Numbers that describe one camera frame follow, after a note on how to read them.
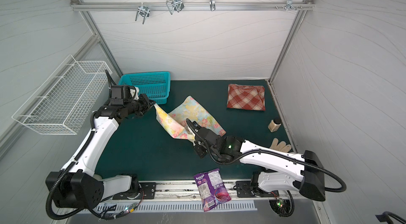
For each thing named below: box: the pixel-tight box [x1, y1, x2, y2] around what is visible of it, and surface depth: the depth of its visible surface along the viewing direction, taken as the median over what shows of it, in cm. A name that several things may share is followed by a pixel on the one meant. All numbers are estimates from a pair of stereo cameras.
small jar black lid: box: [273, 117, 282, 125], surface depth 90 cm
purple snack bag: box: [193, 168, 232, 212], surface depth 74 cm
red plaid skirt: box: [226, 84, 266, 111], surface depth 109 cm
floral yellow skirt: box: [153, 95, 227, 141], surface depth 97 cm
